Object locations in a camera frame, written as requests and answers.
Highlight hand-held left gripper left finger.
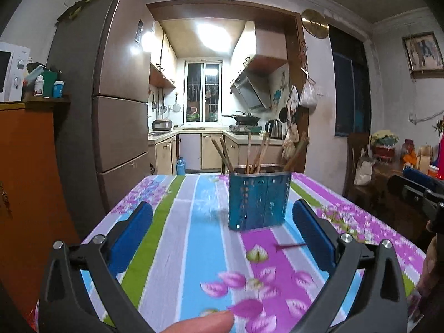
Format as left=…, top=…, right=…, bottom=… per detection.
left=37, top=201, right=154, bottom=333

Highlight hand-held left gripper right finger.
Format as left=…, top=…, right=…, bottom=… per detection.
left=291, top=199, right=410, bottom=333

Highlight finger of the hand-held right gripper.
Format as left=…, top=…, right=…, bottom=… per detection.
left=387, top=176, right=444, bottom=212
left=402, top=167, right=444, bottom=191

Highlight blue metal utensil holder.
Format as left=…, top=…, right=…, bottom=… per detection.
left=228, top=165, right=292, bottom=231

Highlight person's right hand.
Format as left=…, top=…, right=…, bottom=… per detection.
left=416, top=232, right=444, bottom=323

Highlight beige paper carton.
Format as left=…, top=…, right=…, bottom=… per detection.
left=418, top=146, right=432, bottom=176

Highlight dark wooden side table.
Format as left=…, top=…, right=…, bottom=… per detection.
left=368, top=161, right=444, bottom=236

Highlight glass jar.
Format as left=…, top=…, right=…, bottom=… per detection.
left=402, top=139, right=417, bottom=167

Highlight covered red pot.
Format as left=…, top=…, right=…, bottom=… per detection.
left=368, top=130, right=399, bottom=162

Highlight floral striped tablecloth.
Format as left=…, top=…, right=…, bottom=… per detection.
left=35, top=173, right=427, bottom=333

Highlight dark wooden chair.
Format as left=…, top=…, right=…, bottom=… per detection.
left=343, top=132, right=373, bottom=209

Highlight hanging beige cloth bag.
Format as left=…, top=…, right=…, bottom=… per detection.
left=282, top=121, right=299, bottom=162

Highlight beige base kitchen cabinets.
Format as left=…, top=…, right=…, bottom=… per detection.
left=148, top=130, right=288, bottom=176

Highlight steel electric kettle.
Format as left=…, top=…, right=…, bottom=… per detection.
left=264, top=118, right=282, bottom=139

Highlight orange wooden cabinet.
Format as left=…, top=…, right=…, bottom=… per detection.
left=0, top=99, right=82, bottom=320

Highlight framed elephant picture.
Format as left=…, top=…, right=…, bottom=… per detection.
left=402, top=32, right=444, bottom=79

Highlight gas stove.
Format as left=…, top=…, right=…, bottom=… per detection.
left=229, top=124, right=262, bottom=135

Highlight black wok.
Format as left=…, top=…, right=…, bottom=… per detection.
left=222, top=111, right=261, bottom=125

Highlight hanging white oven mitt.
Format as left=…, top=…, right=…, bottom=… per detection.
left=287, top=85, right=299, bottom=112

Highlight hanging white plastic bag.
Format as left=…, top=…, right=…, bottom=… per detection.
left=299, top=76, right=318, bottom=109

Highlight barred kitchen window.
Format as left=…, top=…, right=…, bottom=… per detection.
left=184, top=60, right=223, bottom=124

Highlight steel range hood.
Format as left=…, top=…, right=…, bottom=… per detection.
left=229, top=67, right=273, bottom=110

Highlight silver refrigerator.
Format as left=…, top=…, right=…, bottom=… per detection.
left=45, top=0, right=157, bottom=226

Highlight dark green box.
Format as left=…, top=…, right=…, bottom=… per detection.
left=42, top=69, right=59, bottom=97

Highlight light blue tissue box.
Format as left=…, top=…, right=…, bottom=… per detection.
left=25, top=63, right=47, bottom=80

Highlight cabinet above range hood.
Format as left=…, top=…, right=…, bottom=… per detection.
left=231, top=21, right=290, bottom=73

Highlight white microwave oven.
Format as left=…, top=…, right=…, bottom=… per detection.
left=0, top=42, right=31, bottom=103

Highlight ceiling light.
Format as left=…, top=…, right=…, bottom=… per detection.
left=196, top=24, right=240, bottom=54

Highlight yellow black bag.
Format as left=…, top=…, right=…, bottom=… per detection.
left=55, top=0, right=127, bottom=21

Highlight white wall cable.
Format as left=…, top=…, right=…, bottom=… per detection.
left=409, top=109, right=444, bottom=123

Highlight dark wall window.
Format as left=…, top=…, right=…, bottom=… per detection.
left=328, top=24, right=373, bottom=137

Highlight beige wall kitchen cabinets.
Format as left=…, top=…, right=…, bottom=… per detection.
left=149, top=22, right=177, bottom=89

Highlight gold wall clock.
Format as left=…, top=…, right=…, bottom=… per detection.
left=301, top=9, right=329, bottom=39

